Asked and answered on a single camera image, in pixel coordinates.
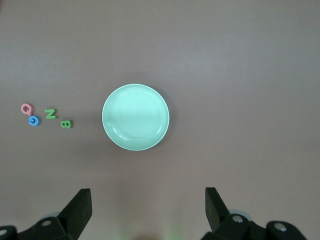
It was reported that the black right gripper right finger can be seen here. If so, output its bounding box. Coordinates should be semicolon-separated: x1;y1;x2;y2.
203;187;310;240

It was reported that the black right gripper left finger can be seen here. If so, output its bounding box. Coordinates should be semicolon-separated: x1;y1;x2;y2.
0;188;92;240

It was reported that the green capital letter B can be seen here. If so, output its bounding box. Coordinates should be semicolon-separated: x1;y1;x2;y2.
60;119;74;130

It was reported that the blue capital letter G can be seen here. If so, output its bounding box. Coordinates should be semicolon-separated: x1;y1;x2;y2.
27;115;42;126

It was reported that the green capital letter N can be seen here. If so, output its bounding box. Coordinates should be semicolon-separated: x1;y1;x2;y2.
44;108;59;120

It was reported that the pink capital letter Q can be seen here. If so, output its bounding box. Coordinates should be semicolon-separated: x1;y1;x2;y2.
20;103;35;116

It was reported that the mint green plate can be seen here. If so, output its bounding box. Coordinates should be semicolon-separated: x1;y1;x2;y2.
101;83;170;152

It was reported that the brown table cover sheet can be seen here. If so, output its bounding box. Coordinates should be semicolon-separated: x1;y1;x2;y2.
0;0;320;240

